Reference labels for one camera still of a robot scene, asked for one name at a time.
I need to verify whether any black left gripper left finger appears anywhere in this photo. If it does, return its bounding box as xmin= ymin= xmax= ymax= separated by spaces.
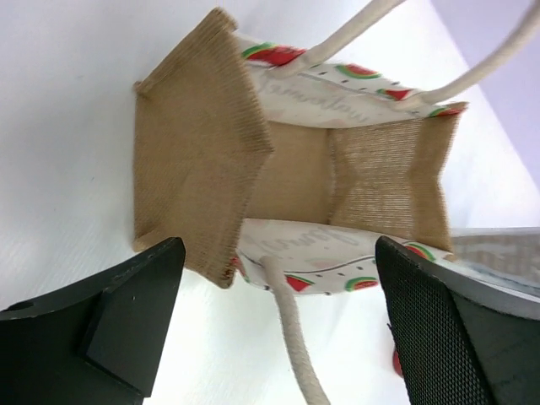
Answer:
xmin=1 ymin=237 xmax=186 ymax=405

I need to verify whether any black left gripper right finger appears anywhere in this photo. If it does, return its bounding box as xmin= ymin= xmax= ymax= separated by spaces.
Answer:
xmin=375 ymin=236 xmax=539 ymax=404

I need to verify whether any red liquid bottle red cap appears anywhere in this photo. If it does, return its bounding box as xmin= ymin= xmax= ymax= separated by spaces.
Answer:
xmin=392 ymin=349 xmax=403 ymax=377

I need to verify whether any clear square bottle grey cap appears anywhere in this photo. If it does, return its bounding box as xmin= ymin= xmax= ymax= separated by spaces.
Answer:
xmin=452 ymin=227 xmax=539 ymax=302

